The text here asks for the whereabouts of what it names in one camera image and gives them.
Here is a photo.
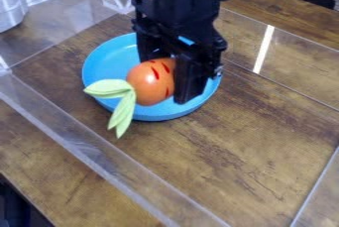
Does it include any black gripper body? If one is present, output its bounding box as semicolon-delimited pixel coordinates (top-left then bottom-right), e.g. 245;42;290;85
133;0;227;77

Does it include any orange toy carrot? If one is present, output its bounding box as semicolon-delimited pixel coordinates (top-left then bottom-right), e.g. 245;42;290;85
85;57;177;138

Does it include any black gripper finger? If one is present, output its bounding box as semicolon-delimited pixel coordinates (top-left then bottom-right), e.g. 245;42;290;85
174;54;209;104
137;33;170;61

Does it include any blue round tray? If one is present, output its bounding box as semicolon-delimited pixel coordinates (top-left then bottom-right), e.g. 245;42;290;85
83;33;223;122

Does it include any clear acrylic enclosure panel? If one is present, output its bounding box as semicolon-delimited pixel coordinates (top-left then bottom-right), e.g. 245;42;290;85
0;57;231;227

